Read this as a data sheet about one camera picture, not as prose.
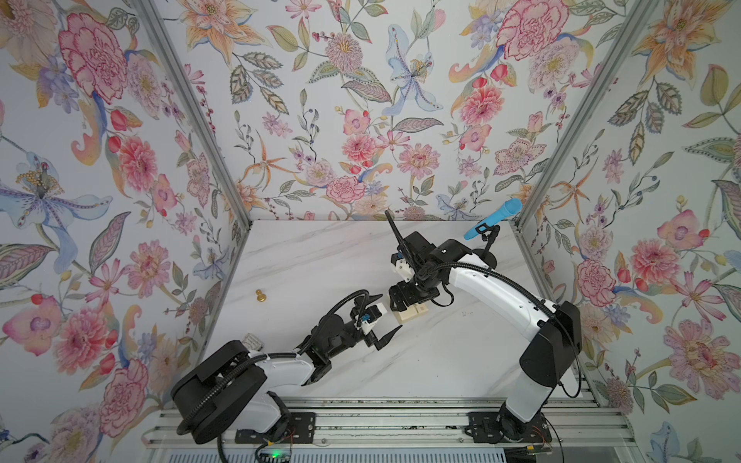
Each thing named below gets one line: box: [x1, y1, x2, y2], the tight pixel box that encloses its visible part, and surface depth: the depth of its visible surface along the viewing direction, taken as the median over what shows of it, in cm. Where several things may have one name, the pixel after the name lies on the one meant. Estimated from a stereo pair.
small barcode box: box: [242, 332, 264, 352], surface depth 89 cm
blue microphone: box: [463, 198, 523, 242], surface depth 89 cm
